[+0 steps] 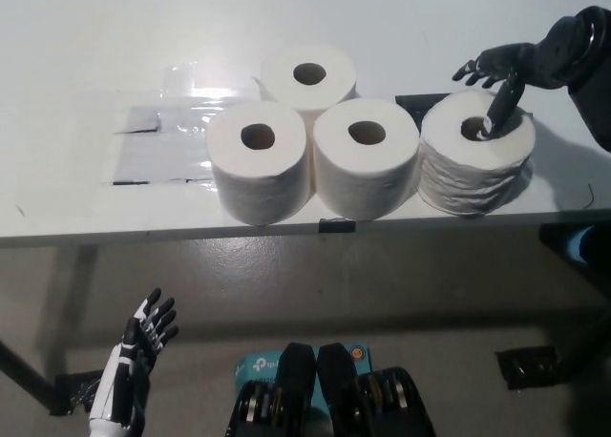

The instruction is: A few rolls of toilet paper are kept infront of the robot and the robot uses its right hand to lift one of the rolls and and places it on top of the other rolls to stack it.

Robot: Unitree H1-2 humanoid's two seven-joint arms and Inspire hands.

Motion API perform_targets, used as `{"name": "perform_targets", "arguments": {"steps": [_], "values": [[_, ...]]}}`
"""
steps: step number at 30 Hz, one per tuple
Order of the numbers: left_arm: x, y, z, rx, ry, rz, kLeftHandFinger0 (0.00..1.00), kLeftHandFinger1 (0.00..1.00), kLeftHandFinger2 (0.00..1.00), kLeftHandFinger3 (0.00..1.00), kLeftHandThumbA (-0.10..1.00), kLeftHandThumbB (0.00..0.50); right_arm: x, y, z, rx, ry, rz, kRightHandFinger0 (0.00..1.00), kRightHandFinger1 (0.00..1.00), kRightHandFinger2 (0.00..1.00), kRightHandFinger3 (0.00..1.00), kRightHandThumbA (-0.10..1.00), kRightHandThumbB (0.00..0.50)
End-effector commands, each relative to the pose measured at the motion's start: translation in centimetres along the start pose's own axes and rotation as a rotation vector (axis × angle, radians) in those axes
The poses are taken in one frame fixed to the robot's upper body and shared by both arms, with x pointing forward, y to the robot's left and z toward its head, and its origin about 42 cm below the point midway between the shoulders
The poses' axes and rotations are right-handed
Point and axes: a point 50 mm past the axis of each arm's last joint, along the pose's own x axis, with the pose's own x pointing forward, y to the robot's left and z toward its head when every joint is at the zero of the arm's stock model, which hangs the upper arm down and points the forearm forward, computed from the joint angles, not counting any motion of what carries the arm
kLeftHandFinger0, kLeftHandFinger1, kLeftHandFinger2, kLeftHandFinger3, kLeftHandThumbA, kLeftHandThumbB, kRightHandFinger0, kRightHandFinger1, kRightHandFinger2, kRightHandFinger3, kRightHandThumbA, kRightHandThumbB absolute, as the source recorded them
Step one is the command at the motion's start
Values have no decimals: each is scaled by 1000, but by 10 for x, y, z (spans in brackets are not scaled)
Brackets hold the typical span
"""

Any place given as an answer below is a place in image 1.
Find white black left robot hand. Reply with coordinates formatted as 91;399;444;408
88;287;180;431

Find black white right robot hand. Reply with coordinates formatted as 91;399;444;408
452;6;604;137

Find wrinkled white toilet paper roll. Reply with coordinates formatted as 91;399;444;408
417;91;537;218

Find smooth white toilet paper roll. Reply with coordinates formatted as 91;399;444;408
206;101;309;227
251;44;359;114
311;97;421;222

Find black diagonal table leg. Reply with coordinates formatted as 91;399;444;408
0;339;56;412
556;307;611;393

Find teal tp-link box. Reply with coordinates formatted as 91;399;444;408
233;343;371;424

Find black tape square patch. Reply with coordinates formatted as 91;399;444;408
394;93;453;122

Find clear plastic sheet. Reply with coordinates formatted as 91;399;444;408
101;105;221;187

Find small black tape strip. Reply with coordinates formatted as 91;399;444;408
318;218;358;234

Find clear shiny tape sheet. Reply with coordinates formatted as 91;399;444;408
160;62;262;123

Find black floor tape patch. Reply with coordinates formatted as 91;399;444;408
495;344;558;391

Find black bracket with blue part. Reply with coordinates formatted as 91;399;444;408
538;221;611;266

